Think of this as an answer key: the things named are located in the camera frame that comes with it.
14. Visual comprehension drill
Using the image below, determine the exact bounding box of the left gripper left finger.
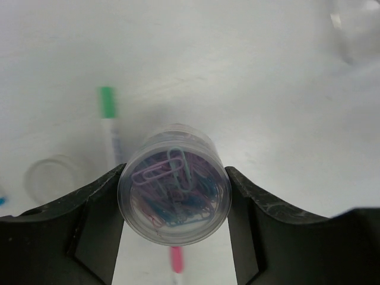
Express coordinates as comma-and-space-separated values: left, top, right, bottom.
1, 164, 124, 284

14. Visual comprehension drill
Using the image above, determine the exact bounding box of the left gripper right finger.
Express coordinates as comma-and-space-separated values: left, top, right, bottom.
226, 167, 379, 284

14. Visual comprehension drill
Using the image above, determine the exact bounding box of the small clear tape roll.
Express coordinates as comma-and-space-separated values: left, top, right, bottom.
24, 154, 84, 205

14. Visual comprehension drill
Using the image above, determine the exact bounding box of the pink marker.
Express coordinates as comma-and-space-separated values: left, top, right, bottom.
170, 246, 184, 285

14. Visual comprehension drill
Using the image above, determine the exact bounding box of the paper clip jar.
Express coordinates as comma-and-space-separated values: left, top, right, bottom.
118, 123, 232, 246

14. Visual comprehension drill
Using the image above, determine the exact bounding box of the green marker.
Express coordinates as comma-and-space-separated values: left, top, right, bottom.
99, 86, 124, 169

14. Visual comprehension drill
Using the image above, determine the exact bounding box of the clear bin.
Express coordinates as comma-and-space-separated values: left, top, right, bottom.
329, 0, 379, 65

